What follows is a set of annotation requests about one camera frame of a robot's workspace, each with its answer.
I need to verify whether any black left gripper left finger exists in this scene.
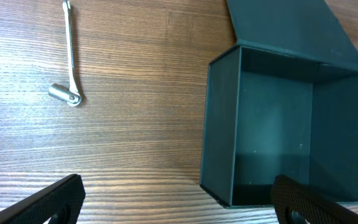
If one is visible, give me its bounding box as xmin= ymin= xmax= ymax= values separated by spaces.
xmin=0 ymin=174 xmax=86 ymax=224

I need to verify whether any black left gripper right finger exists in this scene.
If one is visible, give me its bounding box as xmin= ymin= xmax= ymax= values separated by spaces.
xmin=270 ymin=175 xmax=358 ymax=224

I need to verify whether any dark green open box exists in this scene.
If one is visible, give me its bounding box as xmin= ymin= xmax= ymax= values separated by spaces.
xmin=200 ymin=0 xmax=358 ymax=208

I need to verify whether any silver socket wrench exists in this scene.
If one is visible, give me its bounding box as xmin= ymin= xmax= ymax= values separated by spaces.
xmin=48 ymin=0 xmax=83 ymax=106

